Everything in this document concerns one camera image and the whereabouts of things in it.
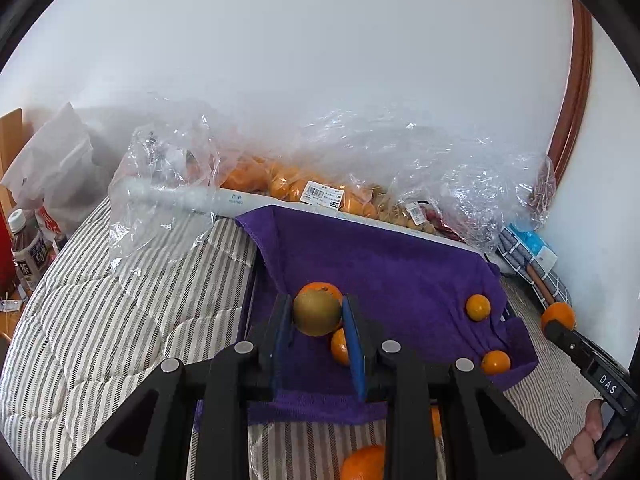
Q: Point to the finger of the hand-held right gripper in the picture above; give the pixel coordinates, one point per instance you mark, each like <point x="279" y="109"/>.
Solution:
<point x="570" y="345"/>

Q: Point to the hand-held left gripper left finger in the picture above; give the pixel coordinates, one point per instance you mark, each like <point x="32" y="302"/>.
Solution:
<point x="282" y="340"/>

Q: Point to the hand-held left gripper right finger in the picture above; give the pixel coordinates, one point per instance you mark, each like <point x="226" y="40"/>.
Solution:
<point x="356" y="355"/>

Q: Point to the small orange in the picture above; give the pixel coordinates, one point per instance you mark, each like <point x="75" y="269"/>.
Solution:
<point x="495" y="362"/>
<point x="557" y="314"/>
<point x="478" y="307"/>
<point x="341" y="350"/>
<point x="436" y="420"/>
<point x="363" y="464"/>

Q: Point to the green-brown round fruit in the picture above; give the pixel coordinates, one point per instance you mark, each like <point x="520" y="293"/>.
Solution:
<point x="316" y="314"/>

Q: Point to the large orange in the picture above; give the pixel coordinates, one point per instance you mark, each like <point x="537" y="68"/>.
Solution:
<point x="320" y="288"/>

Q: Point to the purple towel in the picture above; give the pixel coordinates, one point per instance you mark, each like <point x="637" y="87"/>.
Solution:
<point x="390" y="270"/>

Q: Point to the person's right hand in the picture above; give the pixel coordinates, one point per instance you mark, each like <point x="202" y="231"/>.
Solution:
<point x="582" y="452"/>

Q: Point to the blue checkered cloth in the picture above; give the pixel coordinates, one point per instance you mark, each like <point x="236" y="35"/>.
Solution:
<point x="555" y="282"/>

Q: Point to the white charger block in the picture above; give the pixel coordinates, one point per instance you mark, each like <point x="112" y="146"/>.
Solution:
<point x="547" y="258"/>

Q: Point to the blue tissue pack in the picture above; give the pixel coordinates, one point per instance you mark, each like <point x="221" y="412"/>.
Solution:
<point x="531" y="241"/>

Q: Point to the clear plastic fruit bags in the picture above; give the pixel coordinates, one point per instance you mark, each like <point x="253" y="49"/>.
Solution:
<point x="235" y="201"/>

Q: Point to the clear bag of oranges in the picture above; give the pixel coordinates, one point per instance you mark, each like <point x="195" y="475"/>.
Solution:
<point x="285" y="185"/>

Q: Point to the empty clear plastic bag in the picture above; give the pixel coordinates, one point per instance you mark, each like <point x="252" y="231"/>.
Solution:
<point x="160" y="170"/>

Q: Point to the dark tea bottle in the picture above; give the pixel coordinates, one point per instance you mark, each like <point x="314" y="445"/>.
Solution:
<point x="27" y="260"/>

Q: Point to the wooden nightstand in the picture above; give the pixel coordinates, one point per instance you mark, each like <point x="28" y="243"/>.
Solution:
<point x="7" y="325"/>

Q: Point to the white plastic bag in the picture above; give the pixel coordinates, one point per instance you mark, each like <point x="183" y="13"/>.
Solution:
<point x="55" y="160"/>

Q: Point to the wooden chair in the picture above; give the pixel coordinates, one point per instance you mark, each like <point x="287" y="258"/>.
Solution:
<point x="10" y="140"/>

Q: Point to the brown wooden door frame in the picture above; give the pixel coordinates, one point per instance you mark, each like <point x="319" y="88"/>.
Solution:
<point x="575" y="85"/>

